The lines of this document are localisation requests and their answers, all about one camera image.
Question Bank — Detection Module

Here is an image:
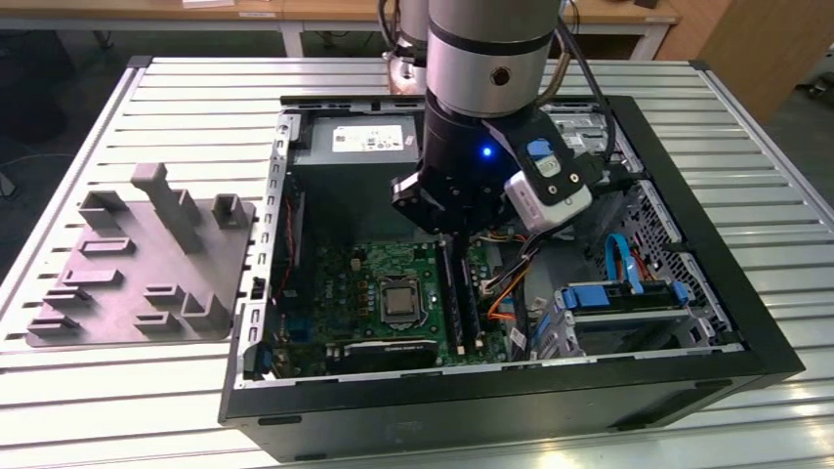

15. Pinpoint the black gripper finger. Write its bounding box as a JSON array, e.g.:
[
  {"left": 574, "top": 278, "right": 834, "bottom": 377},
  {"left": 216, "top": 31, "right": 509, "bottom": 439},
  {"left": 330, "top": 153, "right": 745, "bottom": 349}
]
[
  {"left": 389, "top": 171, "right": 457, "bottom": 245},
  {"left": 454, "top": 188, "right": 520, "bottom": 248}
]

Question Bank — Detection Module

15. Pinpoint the grey power supply unit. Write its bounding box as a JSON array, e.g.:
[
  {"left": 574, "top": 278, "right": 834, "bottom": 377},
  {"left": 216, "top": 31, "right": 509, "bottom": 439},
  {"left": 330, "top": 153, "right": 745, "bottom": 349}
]
[{"left": 289, "top": 115, "right": 424, "bottom": 243}]

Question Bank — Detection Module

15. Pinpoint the white power supply label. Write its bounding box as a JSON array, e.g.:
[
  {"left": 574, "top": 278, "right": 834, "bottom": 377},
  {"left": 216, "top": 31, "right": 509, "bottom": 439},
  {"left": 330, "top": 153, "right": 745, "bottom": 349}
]
[{"left": 329, "top": 123, "right": 406, "bottom": 153}]

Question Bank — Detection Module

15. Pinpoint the green motherboard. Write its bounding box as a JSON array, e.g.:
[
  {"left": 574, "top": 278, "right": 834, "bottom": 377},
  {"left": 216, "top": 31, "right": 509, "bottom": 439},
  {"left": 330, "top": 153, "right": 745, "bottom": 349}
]
[{"left": 272, "top": 237, "right": 522, "bottom": 377}]

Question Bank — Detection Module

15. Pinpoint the metal drive cage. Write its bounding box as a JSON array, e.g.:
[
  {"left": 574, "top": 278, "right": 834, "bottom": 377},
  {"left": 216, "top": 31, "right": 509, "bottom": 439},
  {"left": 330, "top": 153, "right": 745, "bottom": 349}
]
[{"left": 538, "top": 104, "right": 647, "bottom": 216}]

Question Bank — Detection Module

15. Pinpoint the silver CPU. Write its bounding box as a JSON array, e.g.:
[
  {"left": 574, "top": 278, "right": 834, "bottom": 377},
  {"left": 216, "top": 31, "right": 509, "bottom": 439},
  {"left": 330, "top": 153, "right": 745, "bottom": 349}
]
[{"left": 381, "top": 286, "right": 418, "bottom": 317}]

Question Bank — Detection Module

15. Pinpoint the blue carrier with disk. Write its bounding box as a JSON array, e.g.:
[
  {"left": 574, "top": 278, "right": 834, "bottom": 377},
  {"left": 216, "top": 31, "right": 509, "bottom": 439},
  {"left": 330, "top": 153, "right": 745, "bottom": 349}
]
[{"left": 552, "top": 280, "right": 693, "bottom": 314}]

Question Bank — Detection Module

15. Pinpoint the CPU socket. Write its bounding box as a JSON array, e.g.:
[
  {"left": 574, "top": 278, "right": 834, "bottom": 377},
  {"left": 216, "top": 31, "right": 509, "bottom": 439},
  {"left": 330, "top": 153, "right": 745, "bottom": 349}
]
[{"left": 374, "top": 275, "right": 429, "bottom": 329}]

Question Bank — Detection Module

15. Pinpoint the metal disk bay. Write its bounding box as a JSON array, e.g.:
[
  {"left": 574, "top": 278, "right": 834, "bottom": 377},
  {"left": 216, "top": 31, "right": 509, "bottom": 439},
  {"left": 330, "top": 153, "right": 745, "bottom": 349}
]
[{"left": 532, "top": 285, "right": 745, "bottom": 365}]

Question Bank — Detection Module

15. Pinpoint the black graphics card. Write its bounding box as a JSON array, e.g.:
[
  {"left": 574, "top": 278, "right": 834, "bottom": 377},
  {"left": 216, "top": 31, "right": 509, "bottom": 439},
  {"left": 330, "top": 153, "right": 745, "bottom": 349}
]
[{"left": 324, "top": 338, "right": 440, "bottom": 375}]

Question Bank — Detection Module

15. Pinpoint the black PC case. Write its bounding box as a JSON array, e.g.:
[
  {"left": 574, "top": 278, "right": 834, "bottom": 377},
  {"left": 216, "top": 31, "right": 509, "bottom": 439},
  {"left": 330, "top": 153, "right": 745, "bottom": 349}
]
[{"left": 217, "top": 94, "right": 807, "bottom": 463}]

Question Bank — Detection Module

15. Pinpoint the grey parts rack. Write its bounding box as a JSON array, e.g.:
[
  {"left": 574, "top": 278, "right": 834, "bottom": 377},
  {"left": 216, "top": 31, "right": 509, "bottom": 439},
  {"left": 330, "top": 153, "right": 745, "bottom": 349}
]
[{"left": 25, "top": 161, "right": 258, "bottom": 348}]

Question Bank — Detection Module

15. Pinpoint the wooden cabinet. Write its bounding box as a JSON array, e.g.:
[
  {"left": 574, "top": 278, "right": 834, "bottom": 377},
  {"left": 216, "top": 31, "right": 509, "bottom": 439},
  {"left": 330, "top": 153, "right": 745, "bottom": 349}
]
[{"left": 656, "top": 0, "right": 834, "bottom": 126}]

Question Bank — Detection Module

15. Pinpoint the wooden desk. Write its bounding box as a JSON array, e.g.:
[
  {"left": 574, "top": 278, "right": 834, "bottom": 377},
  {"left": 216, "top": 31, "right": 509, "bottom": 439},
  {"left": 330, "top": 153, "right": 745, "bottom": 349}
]
[{"left": 0, "top": 0, "right": 683, "bottom": 61}]

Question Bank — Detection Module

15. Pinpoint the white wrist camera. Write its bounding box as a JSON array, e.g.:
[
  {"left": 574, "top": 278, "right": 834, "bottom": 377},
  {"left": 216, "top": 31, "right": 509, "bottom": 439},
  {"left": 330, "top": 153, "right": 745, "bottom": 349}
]
[{"left": 501, "top": 139, "right": 594, "bottom": 235}]

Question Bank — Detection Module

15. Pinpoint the black cable bundle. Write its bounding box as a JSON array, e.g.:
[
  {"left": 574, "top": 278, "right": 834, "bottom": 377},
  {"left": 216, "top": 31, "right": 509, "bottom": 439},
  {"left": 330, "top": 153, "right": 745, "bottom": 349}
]
[{"left": 484, "top": 229, "right": 542, "bottom": 294}]

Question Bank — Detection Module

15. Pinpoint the blue data cable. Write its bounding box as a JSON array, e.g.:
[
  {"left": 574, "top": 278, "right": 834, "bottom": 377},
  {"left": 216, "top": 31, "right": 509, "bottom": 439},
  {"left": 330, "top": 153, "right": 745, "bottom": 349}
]
[{"left": 603, "top": 233, "right": 647, "bottom": 295}]

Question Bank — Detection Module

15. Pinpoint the orange wire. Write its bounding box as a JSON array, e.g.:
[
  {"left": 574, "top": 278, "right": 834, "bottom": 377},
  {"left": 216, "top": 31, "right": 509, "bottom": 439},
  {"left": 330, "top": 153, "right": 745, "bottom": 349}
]
[{"left": 484, "top": 291, "right": 524, "bottom": 323}]

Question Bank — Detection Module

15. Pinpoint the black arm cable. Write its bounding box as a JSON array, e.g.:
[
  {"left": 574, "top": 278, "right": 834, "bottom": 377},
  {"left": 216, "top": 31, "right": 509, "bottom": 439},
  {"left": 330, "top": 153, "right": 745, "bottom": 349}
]
[{"left": 538, "top": 0, "right": 620, "bottom": 167}]

